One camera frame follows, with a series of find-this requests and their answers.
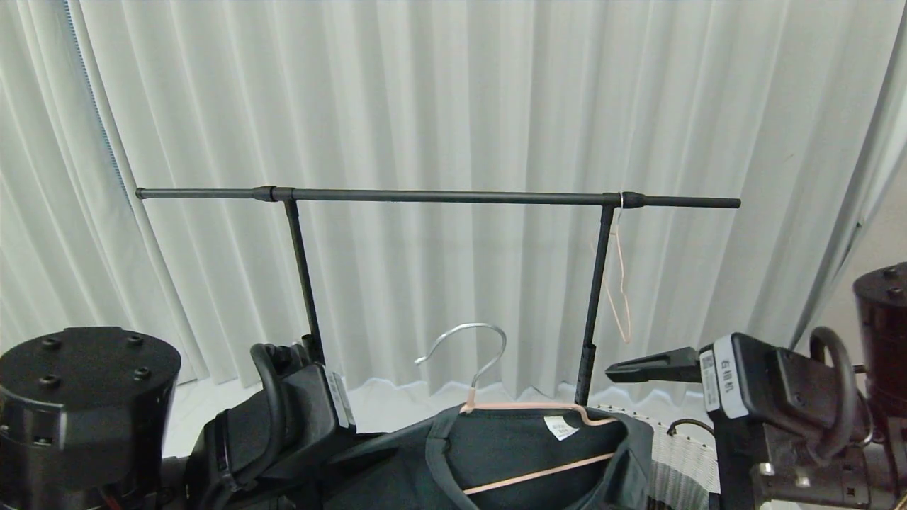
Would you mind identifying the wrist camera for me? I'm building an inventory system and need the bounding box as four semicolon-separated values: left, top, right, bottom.
740;327;871;454
186;344;339;510

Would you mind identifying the black clothes rack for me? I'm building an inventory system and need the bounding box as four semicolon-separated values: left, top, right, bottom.
135;186;742;408

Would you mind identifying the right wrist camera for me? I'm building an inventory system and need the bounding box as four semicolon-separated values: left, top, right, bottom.
740;327;871;454

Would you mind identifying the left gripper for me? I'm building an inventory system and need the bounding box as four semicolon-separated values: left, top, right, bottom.
322;368;357;434

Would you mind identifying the dark grey t-shirt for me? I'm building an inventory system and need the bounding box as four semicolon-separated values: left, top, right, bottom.
322;404;655;510

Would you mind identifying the black cable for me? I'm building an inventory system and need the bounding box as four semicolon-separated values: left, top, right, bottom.
248;344;286;489
809;326;860;458

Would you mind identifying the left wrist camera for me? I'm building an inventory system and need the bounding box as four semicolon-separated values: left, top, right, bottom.
186;344;339;510

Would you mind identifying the white curtain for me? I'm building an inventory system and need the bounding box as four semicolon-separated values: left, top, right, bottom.
0;0;907;401

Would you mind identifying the pink clothes hanger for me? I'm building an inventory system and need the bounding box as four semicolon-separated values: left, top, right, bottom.
590;208;633;346
415;322;619;497

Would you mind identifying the white laundry basket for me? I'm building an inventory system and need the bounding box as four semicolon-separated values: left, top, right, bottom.
648;405;722;510

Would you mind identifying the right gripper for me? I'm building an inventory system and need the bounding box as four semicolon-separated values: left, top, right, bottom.
604;334;872;510

